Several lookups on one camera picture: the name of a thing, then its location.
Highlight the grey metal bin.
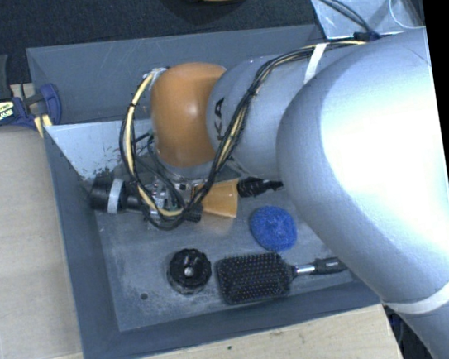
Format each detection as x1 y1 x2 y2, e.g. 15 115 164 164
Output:
24 1 388 359

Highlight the black flashlight with grey band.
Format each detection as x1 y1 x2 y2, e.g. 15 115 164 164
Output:
83 169 146 219

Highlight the black round lid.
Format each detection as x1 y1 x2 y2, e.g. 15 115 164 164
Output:
163 244 217 299

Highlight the blue round scrubber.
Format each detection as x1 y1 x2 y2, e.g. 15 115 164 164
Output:
246 201 302 256

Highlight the black hairbrush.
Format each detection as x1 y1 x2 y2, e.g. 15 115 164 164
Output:
213 240 351 308

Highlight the pale wood board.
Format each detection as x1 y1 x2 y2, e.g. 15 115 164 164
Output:
0 122 85 359

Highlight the black cylinder on white bracket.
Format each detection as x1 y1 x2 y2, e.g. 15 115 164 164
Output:
235 172 286 200

